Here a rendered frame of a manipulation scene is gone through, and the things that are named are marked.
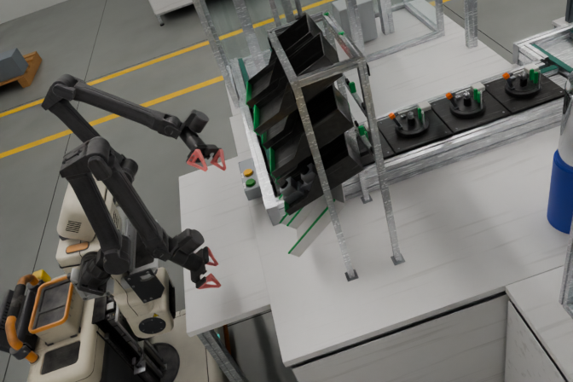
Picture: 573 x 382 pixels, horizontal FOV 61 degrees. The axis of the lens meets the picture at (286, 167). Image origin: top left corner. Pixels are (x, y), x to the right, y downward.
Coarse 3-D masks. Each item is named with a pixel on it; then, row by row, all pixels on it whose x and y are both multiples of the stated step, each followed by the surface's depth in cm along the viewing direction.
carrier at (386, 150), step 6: (366, 126) 207; (366, 132) 196; (360, 138) 202; (384, 138) 201; (360, 144) 199; (384, 144) 198; (360, 150) 196; (366, 150) 195; (384, 150) 195; (390, 150) 194; (366, 156) 196; (384, 156) 193; (390, 156) 193; (366, 162) 193; (372, 162) 193
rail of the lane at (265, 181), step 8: (240, 104) 255; (248, 112) 247; (248, 120) 242; (248, 128) 236; (248, 136) 230; (256, 136) 228; (256, 144) 224; (256, 152) 220; (256, 160) 215; (264, 160) 221; (256, 168) 210; (264, 168) 209; (264, 176) 205; (264, 184) 202; (272, 184) 201; (264, 192) 197; (272, 192) 196; (264, 200) 193; (272, 200) 192; (272, 208) 190; (272, 216) 192; (280, 216) 193
